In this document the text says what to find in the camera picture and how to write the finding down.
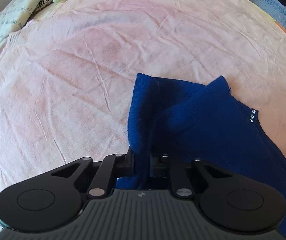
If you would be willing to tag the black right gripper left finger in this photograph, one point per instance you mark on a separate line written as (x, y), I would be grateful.
(53, 199)

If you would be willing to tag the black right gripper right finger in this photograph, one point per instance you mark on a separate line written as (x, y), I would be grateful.
(227, 200)

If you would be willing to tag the blue beaded knit sweater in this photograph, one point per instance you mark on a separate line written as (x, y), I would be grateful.
(187, 120)

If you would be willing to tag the pink floral bed sheet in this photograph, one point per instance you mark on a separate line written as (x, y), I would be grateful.
(66, 81)

